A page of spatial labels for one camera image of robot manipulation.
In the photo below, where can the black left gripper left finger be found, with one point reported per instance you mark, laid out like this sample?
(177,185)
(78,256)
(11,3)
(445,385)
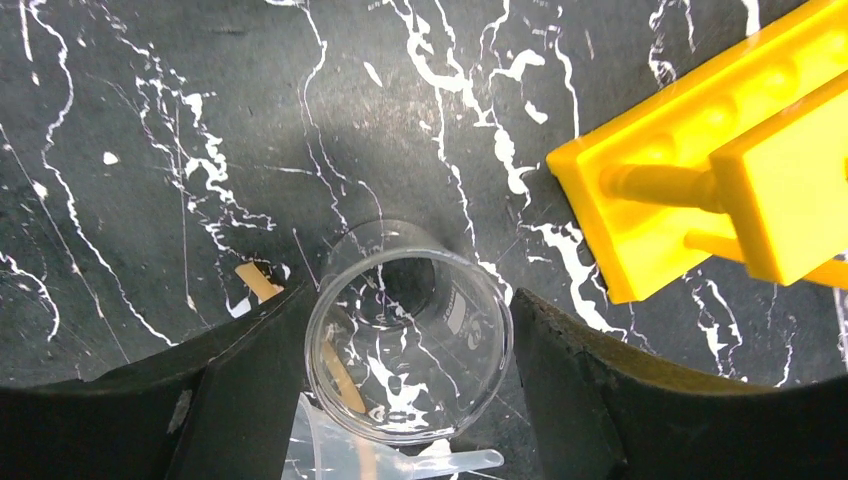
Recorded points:
(219,406)

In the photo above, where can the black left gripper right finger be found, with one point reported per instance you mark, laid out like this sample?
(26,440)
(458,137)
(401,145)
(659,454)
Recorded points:
(602,409)

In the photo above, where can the clear plastic funnel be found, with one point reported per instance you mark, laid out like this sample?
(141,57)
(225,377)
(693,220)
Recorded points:
(320,449)

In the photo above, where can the tan rubber tube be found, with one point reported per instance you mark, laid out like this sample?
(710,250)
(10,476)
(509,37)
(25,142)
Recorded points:
(258,281)

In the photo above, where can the clear glass beaker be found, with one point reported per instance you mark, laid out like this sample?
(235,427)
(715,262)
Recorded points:
(408,342)

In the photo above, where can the yellow test tube rack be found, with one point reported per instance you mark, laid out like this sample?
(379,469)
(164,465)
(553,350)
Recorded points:
(744,158)

